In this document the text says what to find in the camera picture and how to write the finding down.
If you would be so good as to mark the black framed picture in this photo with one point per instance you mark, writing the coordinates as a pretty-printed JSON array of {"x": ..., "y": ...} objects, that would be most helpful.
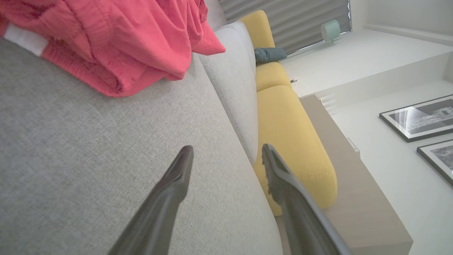
[
  {"x": 421, "y": 118},
  {"x": 440, "y": 157}
]

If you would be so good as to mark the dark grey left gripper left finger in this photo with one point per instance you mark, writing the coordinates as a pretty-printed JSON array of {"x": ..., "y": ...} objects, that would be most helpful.
[{"x": 162, "y": 212}]

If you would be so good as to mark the large grey sofa seat cushion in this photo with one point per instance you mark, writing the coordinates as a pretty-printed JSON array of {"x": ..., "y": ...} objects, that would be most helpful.
[{"x": 88, "y": 159}]

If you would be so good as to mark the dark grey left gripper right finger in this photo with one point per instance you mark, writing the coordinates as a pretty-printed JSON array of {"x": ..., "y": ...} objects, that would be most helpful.
[{"x": 297, "y": 212}]

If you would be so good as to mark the small white device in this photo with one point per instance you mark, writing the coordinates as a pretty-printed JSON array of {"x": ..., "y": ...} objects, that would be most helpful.
[{"x": 354, "y": 147}]

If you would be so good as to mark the long yellow sofa back cushion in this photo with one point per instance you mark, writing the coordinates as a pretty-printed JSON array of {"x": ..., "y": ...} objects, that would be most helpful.
[{"x": 290, "y": 141}]

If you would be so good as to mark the white slatted vent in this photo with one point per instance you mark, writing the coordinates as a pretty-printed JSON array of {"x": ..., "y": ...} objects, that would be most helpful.
[{"x": 328, "y": 104}]

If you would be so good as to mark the beige wooden ledge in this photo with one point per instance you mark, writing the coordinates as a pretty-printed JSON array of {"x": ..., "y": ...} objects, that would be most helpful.
[{"x": 354, "y": 198}]

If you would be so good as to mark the white wall outlet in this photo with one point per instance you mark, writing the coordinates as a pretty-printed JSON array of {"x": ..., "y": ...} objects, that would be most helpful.
[{"x": 294, "y": 80}]

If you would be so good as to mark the grey pleated curtain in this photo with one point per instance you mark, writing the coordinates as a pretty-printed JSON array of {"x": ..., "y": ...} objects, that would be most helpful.
[{"x": 293, "y": 21}]

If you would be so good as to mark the teal throw pillow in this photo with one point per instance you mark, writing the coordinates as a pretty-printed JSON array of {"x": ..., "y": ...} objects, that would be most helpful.
[{"x": 269, "y": 55}]

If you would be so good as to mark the mint green floor lamp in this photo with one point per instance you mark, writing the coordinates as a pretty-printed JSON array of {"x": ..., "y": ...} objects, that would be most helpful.
[{"x": 331, "y": 31}]

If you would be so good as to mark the red shorts with white waistband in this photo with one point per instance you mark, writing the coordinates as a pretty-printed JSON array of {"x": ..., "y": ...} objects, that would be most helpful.
[{"x": 124, "y": 35}]

